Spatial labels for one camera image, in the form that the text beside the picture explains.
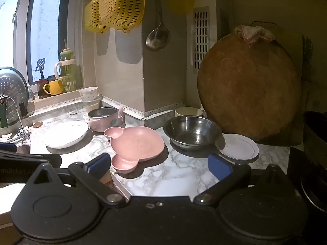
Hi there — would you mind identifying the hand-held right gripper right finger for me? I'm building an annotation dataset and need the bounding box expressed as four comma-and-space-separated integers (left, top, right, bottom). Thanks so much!
193, 154, 290, 207

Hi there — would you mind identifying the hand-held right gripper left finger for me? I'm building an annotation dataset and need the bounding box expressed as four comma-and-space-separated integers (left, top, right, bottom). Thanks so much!
24, 153, 127, 206

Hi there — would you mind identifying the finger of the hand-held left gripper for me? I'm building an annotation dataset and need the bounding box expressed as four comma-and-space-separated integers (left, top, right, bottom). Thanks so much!
0, 142, 18, 155

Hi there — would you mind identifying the small white plate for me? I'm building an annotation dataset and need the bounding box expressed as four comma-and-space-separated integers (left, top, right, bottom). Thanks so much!
217, 133, 260, 161

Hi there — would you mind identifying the pink bowl with steel liner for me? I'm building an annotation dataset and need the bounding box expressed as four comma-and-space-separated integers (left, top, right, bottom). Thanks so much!
85, 106, 125, 132

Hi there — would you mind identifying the stainless steel bowl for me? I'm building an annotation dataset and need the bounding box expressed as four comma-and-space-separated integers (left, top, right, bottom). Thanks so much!
163, 116, 223, 149

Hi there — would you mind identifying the large white plate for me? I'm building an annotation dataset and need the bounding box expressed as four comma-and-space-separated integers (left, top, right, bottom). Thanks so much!
41, 121, 89, 149

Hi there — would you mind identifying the pink bear-shaped divided plate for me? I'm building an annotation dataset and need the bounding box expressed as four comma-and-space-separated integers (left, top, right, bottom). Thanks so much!
103, 126, 165, 173

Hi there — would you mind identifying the cream cup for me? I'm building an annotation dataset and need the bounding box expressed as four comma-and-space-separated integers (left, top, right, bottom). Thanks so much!
175, 107, 205, 119

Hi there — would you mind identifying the stainless steel sink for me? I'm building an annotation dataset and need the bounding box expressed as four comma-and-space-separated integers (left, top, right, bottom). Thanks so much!
15, 143, 32, 156

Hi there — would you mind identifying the chrome gooseneck faucet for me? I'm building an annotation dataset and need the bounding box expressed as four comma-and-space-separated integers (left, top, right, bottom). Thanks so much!
0, 95, 32, 143

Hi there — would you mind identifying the dark green holder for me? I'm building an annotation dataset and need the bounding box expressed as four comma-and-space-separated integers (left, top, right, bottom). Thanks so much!
0, 99, 9, 128

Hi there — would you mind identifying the glass pot lid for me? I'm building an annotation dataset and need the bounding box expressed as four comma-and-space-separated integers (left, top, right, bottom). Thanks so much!
0, 67, 29, 133

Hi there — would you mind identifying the white floral bowl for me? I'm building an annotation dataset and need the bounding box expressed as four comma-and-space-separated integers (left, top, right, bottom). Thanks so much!
79, 87, 99, 102

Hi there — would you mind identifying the yellow mug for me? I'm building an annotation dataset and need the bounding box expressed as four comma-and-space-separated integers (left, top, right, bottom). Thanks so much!
43, 80, 64, 96

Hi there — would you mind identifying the round wooden cutting board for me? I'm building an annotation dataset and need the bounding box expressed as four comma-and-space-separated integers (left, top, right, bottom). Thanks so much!
197, 32, 302, 142

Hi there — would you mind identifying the green glass jar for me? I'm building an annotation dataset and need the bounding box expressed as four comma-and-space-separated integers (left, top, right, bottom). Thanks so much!
54, 48, 83, 92

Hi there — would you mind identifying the dark cooking pot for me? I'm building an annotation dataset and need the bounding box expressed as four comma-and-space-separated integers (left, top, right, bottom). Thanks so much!
303, 111, 327, 210

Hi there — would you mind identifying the white vent grille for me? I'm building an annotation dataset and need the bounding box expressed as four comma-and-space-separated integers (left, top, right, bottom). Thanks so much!
193, 6, 210, 70

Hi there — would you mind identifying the window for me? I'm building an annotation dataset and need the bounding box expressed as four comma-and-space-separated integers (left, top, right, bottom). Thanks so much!
0, 0, 85, 86

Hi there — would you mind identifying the pinkish cloth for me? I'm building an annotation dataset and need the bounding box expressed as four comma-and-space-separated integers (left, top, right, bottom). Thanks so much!
234, 25, 276, 48

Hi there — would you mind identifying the steel ladle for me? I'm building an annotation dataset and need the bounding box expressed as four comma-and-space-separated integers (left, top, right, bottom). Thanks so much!
146, 0, 171, 51

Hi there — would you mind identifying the small yellow colander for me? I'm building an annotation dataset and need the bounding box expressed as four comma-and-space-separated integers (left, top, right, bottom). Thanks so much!
84, 0, 115, 34

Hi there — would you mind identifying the large yellow colander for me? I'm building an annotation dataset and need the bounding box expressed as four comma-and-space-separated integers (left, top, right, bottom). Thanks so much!
98, 0, 149, 33

